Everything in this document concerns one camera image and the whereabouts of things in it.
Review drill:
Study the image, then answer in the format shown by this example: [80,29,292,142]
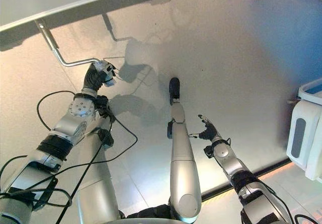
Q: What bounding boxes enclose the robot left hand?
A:
[82,60,118,92]

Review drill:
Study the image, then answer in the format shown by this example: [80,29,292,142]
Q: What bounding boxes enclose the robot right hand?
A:
[189,114,220,143]

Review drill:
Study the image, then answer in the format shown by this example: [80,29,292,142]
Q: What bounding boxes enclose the robot right silver leg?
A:
[167,100,202,223]

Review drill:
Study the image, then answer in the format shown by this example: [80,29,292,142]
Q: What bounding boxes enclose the robot silver leg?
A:
[76,127,121,224]
[167,100,202,223]

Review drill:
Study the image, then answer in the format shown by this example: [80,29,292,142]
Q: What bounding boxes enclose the robot right dark foot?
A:
[169,77,181,106]

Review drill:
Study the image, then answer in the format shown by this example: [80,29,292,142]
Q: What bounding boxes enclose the black floor strip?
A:
[201,158,293,202]

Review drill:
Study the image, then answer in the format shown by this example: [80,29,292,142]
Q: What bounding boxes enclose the robot dark torso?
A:
[105,203,182,224]

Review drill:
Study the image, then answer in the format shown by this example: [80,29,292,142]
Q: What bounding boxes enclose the robot left silver leg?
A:
[76,127,121,224]

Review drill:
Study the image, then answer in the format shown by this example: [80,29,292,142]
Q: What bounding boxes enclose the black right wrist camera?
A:
[203,145,214,159]

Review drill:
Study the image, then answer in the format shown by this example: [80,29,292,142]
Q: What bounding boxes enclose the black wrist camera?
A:
[95,95,111,117]
[203,145,214,159]

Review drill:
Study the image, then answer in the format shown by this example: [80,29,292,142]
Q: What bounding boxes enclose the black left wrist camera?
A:
[95,95,111,117]

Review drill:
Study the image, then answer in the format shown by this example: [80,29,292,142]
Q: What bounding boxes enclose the long black looping cable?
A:
[36,90,138,224]

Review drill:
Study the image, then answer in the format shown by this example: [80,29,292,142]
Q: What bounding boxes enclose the black shoulder cable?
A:
[0,154,29,184]

